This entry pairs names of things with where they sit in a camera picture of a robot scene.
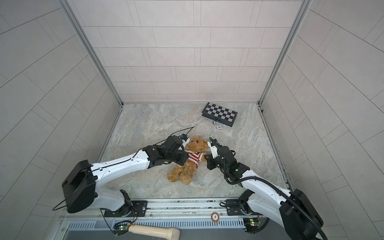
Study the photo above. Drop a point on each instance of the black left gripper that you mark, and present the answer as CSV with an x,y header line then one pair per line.
x,y
184,157

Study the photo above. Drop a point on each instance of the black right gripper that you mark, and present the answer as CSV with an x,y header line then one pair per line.
x,y
209,162

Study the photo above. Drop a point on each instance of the red white striped knit sweater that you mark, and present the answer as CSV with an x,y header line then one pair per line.
x,y
195,158

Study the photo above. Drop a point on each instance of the brown teddy bear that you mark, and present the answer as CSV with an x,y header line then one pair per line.
x,y
185,174

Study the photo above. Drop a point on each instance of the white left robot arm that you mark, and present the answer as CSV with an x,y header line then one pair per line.
x,y
83,187

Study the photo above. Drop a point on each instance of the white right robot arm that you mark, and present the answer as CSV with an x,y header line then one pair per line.
x,y
290,209

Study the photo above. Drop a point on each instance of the folded black chess board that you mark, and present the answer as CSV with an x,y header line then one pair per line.
x,y
219,114

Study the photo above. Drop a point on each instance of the round red sticker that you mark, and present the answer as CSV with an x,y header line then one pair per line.
x,y
215,217

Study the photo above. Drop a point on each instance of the right green circuit board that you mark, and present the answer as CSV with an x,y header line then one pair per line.
x,y
251,225

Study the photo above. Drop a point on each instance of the green circuit board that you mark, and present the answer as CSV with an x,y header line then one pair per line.
x,y
251,225
121,228

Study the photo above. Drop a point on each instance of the left green circuit board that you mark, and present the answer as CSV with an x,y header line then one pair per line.
x,y
121,228

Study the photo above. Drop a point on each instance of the aluminium corner profile right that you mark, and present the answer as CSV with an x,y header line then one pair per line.
x,y
290,38

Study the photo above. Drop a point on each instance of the aluminium corner profile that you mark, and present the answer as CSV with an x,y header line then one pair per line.
x,y
290,38
88,47

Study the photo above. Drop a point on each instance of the aluminium corner profile left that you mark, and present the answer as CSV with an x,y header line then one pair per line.
x,y
88,47

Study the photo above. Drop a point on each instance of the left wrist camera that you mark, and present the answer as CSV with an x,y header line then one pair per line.
x,y
185,139

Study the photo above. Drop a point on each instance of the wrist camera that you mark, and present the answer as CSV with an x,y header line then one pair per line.
x,y
214,149
185,139

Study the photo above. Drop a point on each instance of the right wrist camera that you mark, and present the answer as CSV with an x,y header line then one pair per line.
x,y
214,149

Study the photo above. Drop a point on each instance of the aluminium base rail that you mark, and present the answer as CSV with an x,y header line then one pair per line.
x,y
168,213

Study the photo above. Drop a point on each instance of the beige wooden handle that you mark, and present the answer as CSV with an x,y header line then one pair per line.
x,y
164,233

